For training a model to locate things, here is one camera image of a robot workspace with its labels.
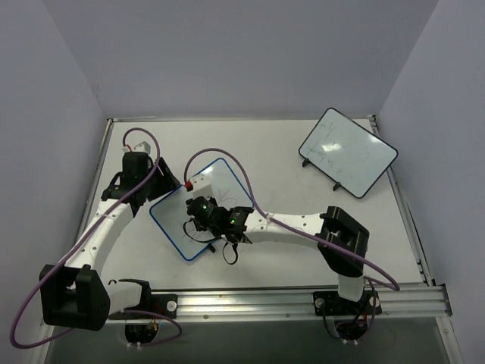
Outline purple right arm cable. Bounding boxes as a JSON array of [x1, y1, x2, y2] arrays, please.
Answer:
[[183, 147, 400, 342]]

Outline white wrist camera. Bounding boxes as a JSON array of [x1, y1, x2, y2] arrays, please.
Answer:
[[184, 173, 214, 199], [133, 141, 152, 155]]

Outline blue framed whiteboard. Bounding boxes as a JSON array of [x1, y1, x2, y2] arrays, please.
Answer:
[[149, 158, 253, 262]]

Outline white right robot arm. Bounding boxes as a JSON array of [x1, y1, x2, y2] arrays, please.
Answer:
[[186, 196, 380, 313]]

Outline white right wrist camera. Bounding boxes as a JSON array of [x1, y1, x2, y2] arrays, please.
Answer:
[[184, 173, 214, 199]]

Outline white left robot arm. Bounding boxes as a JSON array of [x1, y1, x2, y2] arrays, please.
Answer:
[[39, 152, 180, 331]]

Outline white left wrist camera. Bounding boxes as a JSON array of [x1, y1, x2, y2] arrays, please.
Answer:
[[133, 141, 152, 155]]

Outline aluminium mounting rail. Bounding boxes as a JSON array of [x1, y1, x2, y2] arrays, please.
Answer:
[[37, 282, 453, 327]]

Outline black framed whiteboard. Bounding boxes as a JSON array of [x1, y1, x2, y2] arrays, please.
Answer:
[[298, 108, 399, 199]]

